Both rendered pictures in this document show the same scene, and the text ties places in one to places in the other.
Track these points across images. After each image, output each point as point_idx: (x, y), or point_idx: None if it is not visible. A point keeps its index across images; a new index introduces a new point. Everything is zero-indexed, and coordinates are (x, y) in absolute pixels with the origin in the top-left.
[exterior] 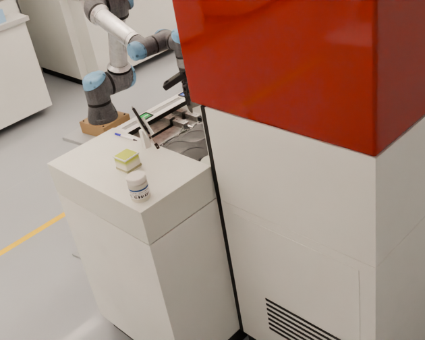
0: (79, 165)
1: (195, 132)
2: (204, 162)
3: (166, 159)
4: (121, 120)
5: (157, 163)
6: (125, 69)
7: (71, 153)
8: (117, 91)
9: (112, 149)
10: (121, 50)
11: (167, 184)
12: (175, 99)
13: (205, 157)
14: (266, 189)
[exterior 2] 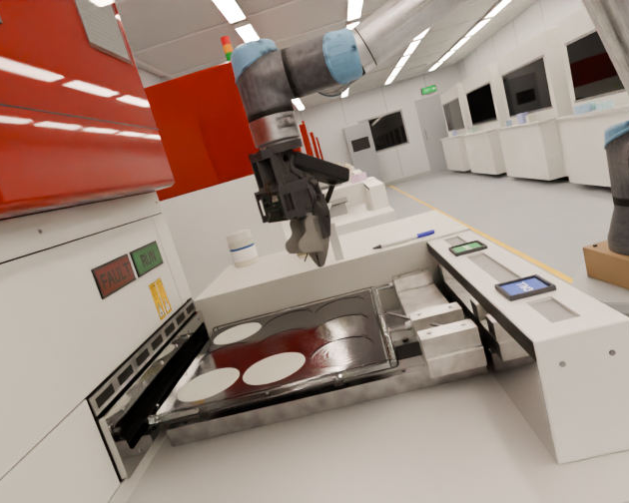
0: (386, 227)
1: (353, 328)
2: (247, 325)
3: (277, 272)
4: None
5: (283, 267)
6: None
7: (433, 217)
8: None
9: (386, 238)
10: (612, 62)
11: (232, 275)
12: (518, 276)
13: (257, 327)
14: None
